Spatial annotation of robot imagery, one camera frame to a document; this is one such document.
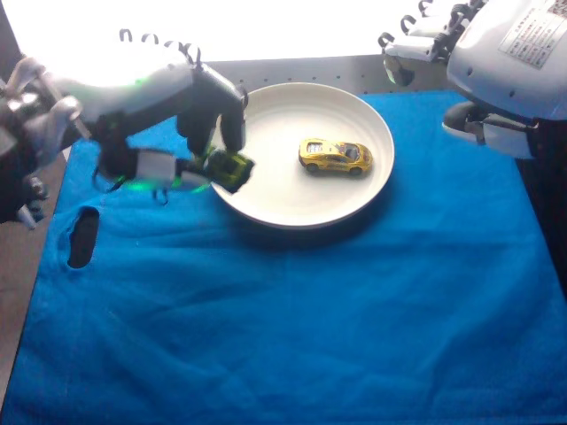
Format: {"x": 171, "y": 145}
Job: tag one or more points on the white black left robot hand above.
{"x": 146, "y": 102}

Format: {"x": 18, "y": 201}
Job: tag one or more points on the yellow toy car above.
{"x": 334, "y": 157}

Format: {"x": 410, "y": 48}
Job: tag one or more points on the blue cloth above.
{"x": 283, "y": 332}

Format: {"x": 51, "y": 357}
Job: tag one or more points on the white round plate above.
{"x": 288, "y": 199}

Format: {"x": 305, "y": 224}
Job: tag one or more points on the green toy car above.
{"x": 230, "y": 169}

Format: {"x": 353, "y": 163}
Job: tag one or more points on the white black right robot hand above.
{"x": 500, "y": 53}

